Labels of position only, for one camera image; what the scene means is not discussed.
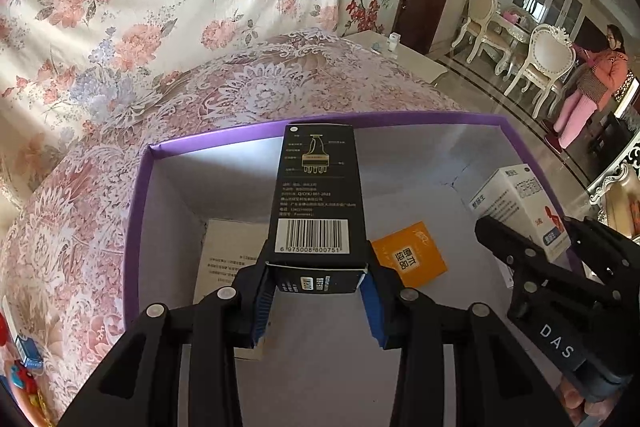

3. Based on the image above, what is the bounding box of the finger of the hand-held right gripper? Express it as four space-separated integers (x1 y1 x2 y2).
564 216 640 303
474 216 592 293

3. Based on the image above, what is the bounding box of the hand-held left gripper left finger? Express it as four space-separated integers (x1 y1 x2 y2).
59 251 274 427

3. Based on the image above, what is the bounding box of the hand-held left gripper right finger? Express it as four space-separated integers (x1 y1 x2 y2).
361 241 563 427

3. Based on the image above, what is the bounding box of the white medicine box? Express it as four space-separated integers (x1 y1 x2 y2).
467 163 570 284

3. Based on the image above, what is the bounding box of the black barcode product box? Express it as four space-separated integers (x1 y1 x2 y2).
265 123 371 296

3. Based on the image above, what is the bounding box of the purple cardboard box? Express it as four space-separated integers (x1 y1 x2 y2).
122 112 587 427

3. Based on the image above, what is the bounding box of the person's right hand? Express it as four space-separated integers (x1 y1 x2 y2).
560 381 623 427

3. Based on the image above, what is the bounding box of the beige paper booklet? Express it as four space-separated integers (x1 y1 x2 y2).
192 218 267 363

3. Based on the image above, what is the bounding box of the orange square packet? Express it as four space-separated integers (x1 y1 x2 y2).
372 221 448 288

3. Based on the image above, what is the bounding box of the white carved furniture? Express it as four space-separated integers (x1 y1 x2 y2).
589 127 640 238

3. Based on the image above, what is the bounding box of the dark chair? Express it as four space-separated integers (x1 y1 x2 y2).
589 106 640 160

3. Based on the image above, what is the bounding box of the white ornate dining chair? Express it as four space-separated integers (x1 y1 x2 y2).
504 24 577 118
452 0 502 64

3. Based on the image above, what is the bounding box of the white ornate dining table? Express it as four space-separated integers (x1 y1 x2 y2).
487 11 533 76

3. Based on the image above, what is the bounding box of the white low table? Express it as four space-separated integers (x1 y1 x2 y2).
344 31 447 84

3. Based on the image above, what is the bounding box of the blue toy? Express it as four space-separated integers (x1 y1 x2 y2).
14 334 44 371

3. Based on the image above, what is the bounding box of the pile of colourful toys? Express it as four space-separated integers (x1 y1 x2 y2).
0 311 57 427

